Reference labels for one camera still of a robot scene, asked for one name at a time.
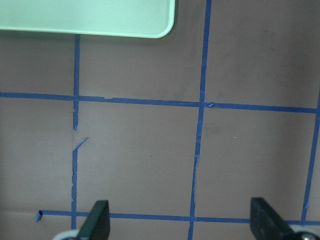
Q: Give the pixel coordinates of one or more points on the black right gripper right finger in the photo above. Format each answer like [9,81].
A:
[266,223]

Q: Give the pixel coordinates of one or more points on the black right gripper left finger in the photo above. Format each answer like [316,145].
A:
[97,225]

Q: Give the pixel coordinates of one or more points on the light green plastic tray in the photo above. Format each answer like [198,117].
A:
[150,19]

